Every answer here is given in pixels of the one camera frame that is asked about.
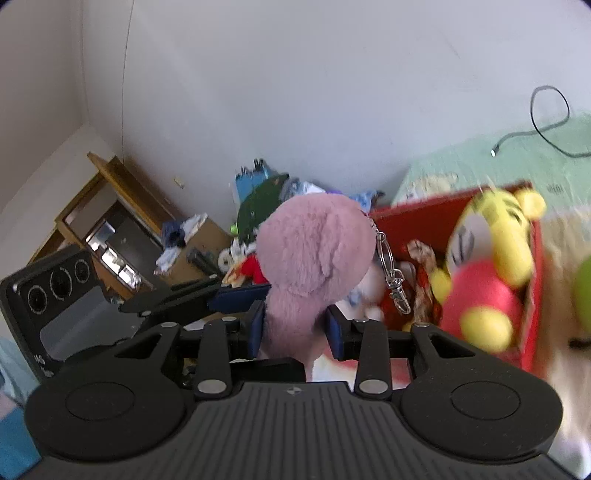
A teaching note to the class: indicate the green mushroom plush toy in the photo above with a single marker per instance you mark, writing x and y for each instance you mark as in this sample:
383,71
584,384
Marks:
581,292

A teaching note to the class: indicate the pink bear plush keychain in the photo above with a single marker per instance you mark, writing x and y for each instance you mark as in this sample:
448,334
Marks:
314,249

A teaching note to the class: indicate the red patterned cloth doll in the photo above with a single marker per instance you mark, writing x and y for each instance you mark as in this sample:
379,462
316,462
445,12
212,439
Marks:
417,285

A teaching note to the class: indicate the red santa plush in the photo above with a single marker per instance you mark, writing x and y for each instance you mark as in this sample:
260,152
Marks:
244,272

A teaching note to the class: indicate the yellow tiger plush toy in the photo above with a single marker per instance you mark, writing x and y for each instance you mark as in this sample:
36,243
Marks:
488,261

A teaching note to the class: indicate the red cardboard box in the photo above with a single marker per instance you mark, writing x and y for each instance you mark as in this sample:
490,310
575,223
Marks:
432,222

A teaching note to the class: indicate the wooden cabinet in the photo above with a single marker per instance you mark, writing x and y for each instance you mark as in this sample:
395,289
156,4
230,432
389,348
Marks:
117,217

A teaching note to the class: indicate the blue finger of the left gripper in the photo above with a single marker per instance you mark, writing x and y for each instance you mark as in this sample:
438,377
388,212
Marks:
229,300

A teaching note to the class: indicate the cardboard box on floor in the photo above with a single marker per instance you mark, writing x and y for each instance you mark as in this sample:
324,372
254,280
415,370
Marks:
203,240

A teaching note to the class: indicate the cartoon bear bed sheet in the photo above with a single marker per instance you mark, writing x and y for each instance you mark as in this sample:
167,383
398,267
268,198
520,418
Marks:
565,185

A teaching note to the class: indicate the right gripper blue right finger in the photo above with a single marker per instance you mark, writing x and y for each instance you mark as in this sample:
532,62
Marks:
366,342

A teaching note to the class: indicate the small white bunny plush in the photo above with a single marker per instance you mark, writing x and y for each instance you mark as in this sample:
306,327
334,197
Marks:
369,295

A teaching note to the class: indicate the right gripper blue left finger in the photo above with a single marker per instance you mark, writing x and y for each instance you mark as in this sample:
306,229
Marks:
227,353

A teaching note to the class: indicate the dark green cloth item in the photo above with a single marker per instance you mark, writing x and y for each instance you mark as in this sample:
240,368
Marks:
258,206

